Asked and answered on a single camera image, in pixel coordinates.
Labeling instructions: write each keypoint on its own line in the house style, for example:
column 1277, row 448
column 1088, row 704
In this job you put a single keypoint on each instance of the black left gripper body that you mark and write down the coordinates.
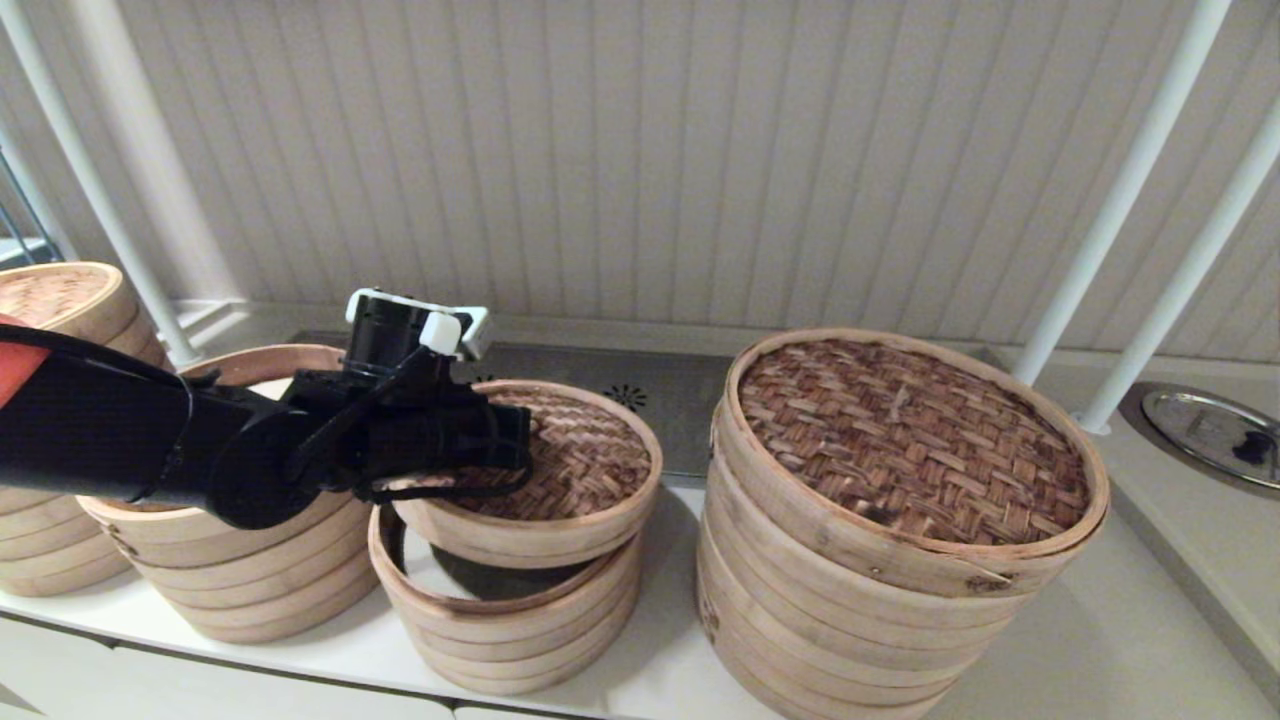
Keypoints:
column 450, row 440

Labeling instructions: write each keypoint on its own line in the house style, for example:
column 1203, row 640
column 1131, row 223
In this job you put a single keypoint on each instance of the small woven bamboo steamer lid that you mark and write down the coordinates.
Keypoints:
column 590, row 470

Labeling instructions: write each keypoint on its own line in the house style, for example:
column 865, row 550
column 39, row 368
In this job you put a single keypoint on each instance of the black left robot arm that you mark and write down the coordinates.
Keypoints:
column 100, row 430

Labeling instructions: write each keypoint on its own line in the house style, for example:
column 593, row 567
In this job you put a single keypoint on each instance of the short bamboo steamer stack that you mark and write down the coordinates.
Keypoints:
column 520, row 640

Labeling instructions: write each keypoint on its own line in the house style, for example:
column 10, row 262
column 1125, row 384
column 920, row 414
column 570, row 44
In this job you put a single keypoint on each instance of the medium bamboo steamer stack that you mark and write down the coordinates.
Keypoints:
column 250, row 590

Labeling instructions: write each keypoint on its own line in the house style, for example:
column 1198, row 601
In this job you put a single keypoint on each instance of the tall bamboo steamer stack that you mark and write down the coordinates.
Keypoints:
column 50, row 550

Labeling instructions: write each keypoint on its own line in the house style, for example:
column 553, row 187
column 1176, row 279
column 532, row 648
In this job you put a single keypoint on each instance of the wide bamboo steamer stack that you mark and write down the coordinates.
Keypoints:
column 820, row 650

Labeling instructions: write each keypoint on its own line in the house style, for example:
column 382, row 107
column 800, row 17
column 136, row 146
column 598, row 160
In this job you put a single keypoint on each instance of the large woven bamboo steamer lid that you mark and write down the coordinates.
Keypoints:
column 900, row 440

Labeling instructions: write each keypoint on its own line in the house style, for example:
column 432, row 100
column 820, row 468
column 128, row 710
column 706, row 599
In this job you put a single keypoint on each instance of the round stainless steel lid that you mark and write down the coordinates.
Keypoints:
column 1200, row 430

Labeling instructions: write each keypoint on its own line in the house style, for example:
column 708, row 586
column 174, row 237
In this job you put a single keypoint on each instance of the black cylinder motor white cap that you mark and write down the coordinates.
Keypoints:
column 385, row 335

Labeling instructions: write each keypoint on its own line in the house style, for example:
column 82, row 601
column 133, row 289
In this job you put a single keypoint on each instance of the white slanted metal pole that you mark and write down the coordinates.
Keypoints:
column 1118, row 200
column 1180, row 300
column 141, row 270

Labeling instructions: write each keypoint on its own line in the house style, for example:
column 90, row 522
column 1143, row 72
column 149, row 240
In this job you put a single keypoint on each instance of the wide white column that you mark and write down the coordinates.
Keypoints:
column 160, row 170

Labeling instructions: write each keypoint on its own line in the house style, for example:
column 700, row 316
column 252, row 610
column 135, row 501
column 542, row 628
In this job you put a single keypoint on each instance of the white cabinet door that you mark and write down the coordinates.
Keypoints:
column 50, row 680

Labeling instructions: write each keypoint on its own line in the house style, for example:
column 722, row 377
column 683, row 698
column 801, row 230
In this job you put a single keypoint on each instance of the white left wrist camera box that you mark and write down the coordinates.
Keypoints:
column 475, row 335

